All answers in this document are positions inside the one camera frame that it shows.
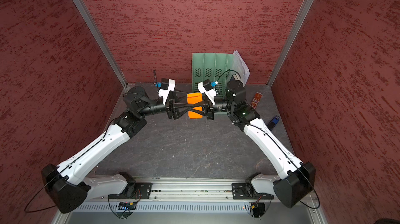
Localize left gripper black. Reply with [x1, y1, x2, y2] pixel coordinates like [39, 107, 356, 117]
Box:
[138, 87, 194, 118]

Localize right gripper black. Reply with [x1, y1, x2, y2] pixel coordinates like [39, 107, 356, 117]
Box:
[190, 94, 235, 119]

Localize orange square paper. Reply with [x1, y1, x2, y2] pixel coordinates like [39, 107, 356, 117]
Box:
[187, 92, 203, 119]

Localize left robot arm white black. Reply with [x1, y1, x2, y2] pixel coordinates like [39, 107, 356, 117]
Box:
[42, 79, 214, 214]

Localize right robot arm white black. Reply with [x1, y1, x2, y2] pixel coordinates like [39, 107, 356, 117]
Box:
[197, 79, 316, 208]

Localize green file organizer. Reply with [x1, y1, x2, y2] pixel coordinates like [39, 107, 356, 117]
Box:
[192, 53, 233, 97]

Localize white paper sheets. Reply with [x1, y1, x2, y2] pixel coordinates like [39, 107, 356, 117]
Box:
[231, 50, 250, 85]

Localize small red box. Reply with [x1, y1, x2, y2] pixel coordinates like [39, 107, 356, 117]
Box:
[251, 92, 263, 109]

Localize left base circuit board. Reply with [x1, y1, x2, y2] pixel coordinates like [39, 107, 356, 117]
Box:
[118, 202, 137, 211]

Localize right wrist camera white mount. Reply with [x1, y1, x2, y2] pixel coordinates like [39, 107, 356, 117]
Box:
[197, 79, 217, 105]

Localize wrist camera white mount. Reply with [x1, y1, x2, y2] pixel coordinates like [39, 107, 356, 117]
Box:
[155, 78, 176, 105]
[197, 79, 217, 105]

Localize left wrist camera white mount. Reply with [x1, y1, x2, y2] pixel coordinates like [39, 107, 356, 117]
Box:
[155, 78, 176, 105]

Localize front aluminium rail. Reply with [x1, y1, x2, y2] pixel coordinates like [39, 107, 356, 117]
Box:
[62, 178, 316, 203]

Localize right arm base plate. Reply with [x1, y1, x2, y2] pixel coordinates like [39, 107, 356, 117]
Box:
[231, 183, 274, 201]

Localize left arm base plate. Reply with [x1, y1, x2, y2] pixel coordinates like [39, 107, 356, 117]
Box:
[108, 182, 153, 201]

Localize left aluminium frame post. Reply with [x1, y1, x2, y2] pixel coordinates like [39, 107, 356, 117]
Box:
[72, 0, 128, 89]

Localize aluminium frame post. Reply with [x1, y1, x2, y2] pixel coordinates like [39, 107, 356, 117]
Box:
[72, 0, 128, 89]
[266, 0, 314, 88]

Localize right aluminium frame post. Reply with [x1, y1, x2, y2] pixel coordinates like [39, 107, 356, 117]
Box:
[266, 0, 314, 88]

